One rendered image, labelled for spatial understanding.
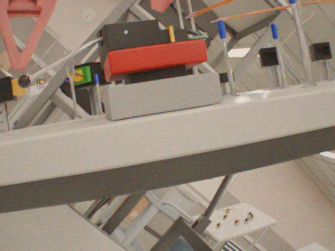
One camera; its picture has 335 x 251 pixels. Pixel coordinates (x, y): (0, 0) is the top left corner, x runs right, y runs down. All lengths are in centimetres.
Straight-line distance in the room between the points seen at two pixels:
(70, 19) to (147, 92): 791
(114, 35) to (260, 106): 25
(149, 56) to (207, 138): 6
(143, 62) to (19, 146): 8
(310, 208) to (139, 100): 1067
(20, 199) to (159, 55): 17
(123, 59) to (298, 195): 1027
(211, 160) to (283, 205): 996
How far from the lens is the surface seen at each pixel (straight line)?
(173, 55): 21
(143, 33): 43
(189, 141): 18
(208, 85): 21
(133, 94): 21
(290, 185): 1021
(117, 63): 21
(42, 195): 32
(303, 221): 1087
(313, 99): 20
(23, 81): 41
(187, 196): 459
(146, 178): 32
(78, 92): 146
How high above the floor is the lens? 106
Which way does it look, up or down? 6 degrees up
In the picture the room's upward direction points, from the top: 40 degrees clockwise
